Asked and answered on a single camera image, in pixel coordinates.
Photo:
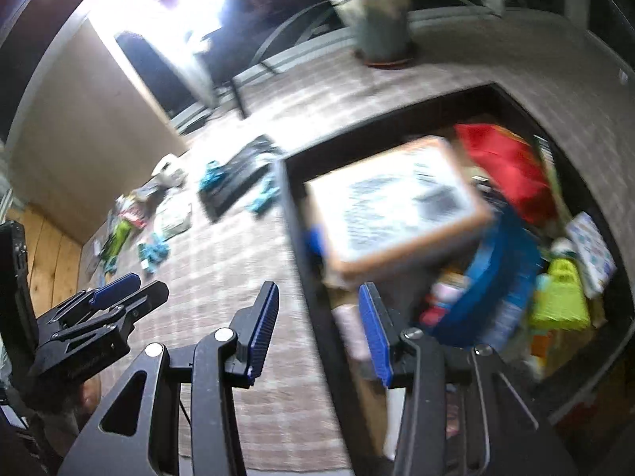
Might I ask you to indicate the black storage box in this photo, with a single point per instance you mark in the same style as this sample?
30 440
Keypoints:
327 382

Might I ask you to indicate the black metal chair frame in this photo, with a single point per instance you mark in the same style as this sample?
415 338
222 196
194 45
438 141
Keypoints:
239 99

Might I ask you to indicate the blue plastic clip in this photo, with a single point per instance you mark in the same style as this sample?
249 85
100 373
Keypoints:
263 197
213 174
154 253

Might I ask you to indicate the yellow green packet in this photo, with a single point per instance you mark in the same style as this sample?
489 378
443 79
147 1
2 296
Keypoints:
560 297

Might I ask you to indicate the white wipes pack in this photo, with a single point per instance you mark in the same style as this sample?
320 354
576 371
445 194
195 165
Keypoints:
173 215

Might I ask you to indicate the blue snack bag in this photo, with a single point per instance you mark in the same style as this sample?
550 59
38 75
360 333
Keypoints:
496 282

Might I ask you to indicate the beige cabinet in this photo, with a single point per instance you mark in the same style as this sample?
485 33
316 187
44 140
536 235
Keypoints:
89 134

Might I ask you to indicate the wooden plank panel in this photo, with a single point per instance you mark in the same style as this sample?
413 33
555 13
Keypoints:
49 253

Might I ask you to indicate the green toy packet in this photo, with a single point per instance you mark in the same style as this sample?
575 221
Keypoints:
116 240

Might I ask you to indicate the brown edged box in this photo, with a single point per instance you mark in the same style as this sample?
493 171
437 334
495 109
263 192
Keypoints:
397 208

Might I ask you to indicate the black flat packet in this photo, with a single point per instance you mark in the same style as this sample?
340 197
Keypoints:
238 178

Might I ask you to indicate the white patterned packet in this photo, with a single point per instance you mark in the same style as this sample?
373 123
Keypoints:
590 253

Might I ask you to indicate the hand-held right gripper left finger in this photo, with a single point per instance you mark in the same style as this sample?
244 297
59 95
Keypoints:
260 332

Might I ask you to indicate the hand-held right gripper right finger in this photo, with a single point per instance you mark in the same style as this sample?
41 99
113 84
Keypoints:
374 342

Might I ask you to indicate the person's left hand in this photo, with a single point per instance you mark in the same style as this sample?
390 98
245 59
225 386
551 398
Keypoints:
90 396

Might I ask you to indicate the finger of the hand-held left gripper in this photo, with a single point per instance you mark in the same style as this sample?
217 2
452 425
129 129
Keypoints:
116 287
99 342

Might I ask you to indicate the potted plant grey pot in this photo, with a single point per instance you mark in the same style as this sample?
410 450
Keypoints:
382 25

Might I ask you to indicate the red cloth bag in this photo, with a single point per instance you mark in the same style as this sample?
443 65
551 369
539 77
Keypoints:
511 173

